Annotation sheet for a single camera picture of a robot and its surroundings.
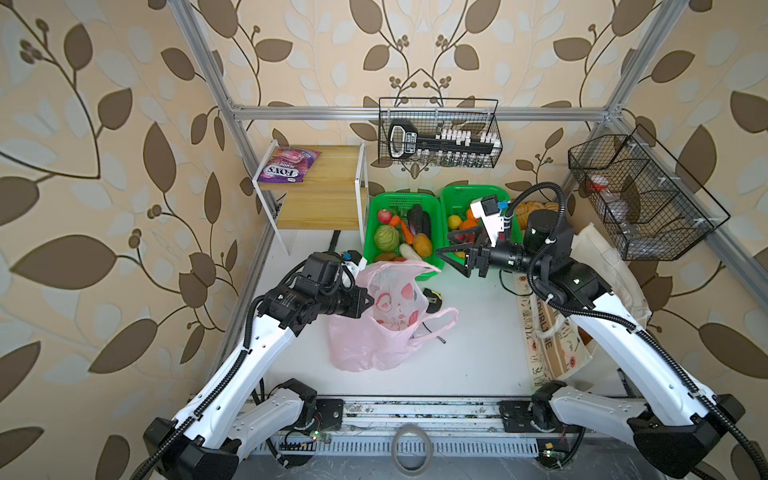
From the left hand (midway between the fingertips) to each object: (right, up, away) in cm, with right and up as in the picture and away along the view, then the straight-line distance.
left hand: (375, 299), depth 71 cm
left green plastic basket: (-2, +29, +44) cm, 53 cm away
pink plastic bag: (+6, -8, +14) cm, 17 cm away
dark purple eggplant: (+14, +21, +40) cm, 47 cm away
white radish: (+9, +10, +28) cm, 31 cm away
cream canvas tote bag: (+44, -11, -1) cm, 45 cm away
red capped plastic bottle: (+60, +30, +10) cm, 68 cm away
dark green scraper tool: (-18, +13, +37) cm, 44 cm away
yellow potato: (+14, +12, +31) cm, 36 cm away
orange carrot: (+4, +21, +41) cm, 47 cm away
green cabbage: (+2, +15, +31) cm, 34 cm away
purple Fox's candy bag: (-26, +36, +13) cm, 46 cm away
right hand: (+15, +13, -10) cm, 23 cm away
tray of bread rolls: (+55, +26, +44) cm, 75 cm away
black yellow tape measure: (+17, -6, +20) cm, 27 cm away
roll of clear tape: (+8, -33, +2) cm, 34 cm away
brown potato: (+1, +8, +30) cm, 31 cm away
